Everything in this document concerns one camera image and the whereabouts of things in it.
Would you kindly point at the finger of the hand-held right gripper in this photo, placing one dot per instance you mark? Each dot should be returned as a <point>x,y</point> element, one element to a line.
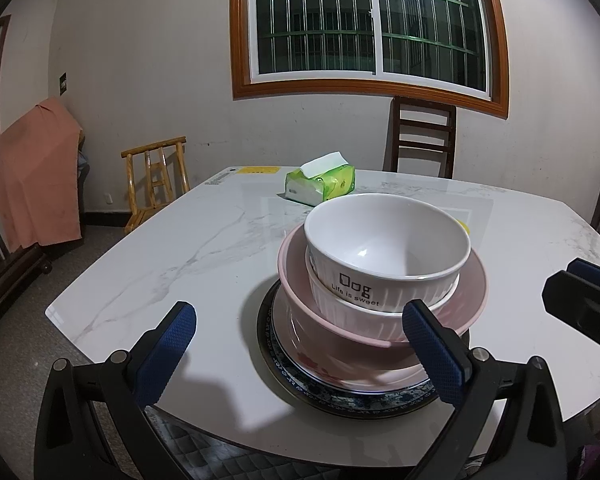
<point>580,305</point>
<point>595,270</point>

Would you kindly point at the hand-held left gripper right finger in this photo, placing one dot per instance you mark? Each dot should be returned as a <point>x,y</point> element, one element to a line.
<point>435,355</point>

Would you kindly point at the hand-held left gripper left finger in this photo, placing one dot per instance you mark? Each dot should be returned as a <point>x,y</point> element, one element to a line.
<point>167,355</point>

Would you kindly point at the white bowl pink print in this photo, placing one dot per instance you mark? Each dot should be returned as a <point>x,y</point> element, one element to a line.
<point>360,320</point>

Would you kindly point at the white pink-flower plate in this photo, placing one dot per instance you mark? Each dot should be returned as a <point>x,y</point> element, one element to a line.
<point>320,367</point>

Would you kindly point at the blue patterned plate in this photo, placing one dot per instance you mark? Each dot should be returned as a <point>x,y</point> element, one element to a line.
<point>290,385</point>
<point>280,394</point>

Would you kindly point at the white bowl blue band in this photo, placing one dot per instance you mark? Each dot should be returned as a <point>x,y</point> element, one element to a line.
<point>340,240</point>

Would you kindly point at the light wooden chair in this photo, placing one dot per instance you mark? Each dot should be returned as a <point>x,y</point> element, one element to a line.
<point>152,170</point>

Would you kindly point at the green tissue pack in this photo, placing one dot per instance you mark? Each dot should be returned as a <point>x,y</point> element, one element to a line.
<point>330,185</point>

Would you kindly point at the yellow rectangular table sticker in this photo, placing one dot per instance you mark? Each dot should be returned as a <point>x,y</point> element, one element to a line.
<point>257,170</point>

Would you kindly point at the pink cloth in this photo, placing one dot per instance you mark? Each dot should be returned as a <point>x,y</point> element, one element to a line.
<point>35,175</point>

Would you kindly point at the wooden framed barred window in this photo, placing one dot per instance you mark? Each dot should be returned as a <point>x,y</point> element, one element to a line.
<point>240,60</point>

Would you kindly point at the small black wall plate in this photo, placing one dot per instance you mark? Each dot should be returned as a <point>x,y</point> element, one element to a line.
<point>63,85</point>

